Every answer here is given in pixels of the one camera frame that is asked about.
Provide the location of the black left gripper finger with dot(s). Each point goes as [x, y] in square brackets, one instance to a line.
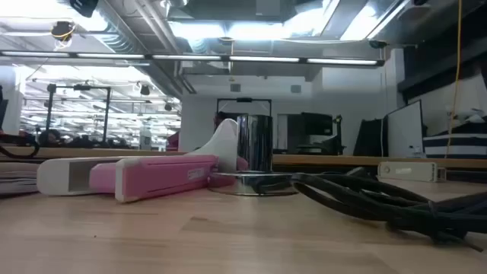
[85, 7]

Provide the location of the chrome lamp socket base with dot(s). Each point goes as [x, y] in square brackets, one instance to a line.
[255, 144]

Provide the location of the black monitor on arm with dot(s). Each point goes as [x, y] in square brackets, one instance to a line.
[316, 125]

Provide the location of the long ceiling light strip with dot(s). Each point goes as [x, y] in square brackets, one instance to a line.
[190, 58]

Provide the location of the person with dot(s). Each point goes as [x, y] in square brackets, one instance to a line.
[49, 137]
[220, 120]

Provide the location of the light brown wooden desk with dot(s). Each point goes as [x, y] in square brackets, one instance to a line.
[323, 160]

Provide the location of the white board panel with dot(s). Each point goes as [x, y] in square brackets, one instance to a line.
[405, 129]

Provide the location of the navy white striped box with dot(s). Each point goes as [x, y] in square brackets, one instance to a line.
[456, 146]

